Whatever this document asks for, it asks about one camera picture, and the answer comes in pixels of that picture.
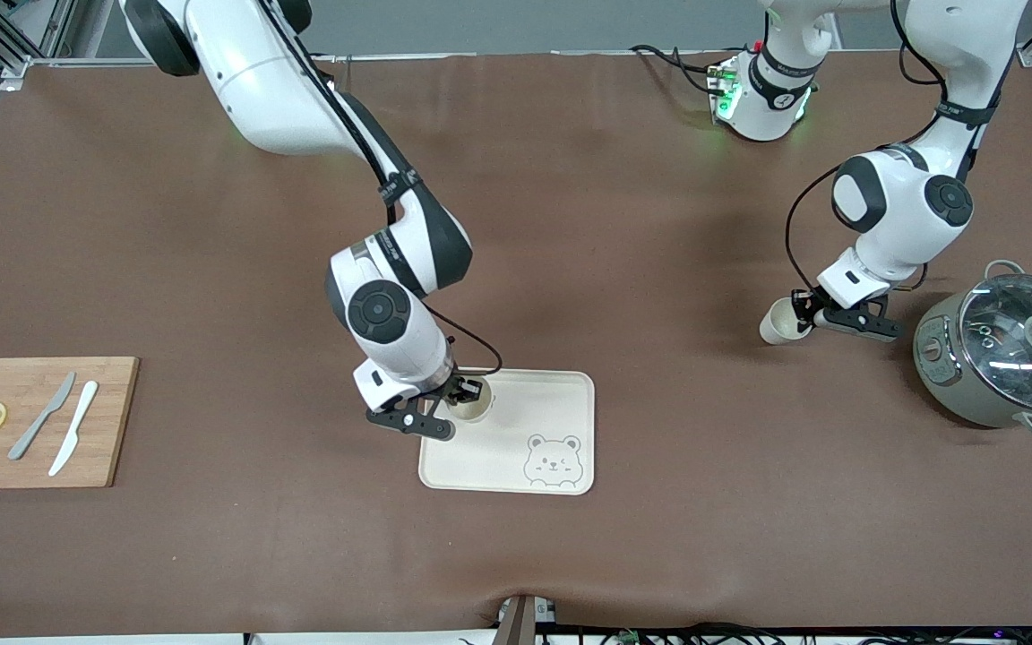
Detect white plastic cup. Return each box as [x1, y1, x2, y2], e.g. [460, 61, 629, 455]
[449, 381, 495, 424]
[759, 296, 814, 347]

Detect cream tray with bear print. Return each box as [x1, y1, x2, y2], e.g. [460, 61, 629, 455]
[417, 366, 596, 496]

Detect grey-green electric cooking pot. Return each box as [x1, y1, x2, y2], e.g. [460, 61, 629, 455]
[913, 260, 1032, 438]

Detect glass pot lid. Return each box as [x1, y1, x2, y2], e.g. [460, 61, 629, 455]
[958, 273, 1032, 415]

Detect brown table cover mat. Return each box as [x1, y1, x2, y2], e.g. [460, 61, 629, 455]
[0, 49, 1032, 639]

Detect wooden cutting board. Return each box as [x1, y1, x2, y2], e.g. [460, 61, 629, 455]
[0, 357, 141, 490]

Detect white plastic knife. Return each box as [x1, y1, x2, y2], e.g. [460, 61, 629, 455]
[47, 381, 99, 477]

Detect grey plastic knife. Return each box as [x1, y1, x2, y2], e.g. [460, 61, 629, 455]
[7, 372, 77, 461]

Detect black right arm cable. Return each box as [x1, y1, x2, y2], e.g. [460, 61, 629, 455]
[252, 0, 505, 375]

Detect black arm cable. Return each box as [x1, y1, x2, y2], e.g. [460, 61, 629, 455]
[785, 0, 1019, 297]
[252, 0, 505, 375]

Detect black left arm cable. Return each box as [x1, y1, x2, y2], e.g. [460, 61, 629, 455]
[785, 0, 1019, 297]

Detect metal clamp bracket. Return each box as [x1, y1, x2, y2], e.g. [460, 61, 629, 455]
[496, 593, 558, 645]

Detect black left base cables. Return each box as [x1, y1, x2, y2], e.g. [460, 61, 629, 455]
[630, 43, 725, 96]

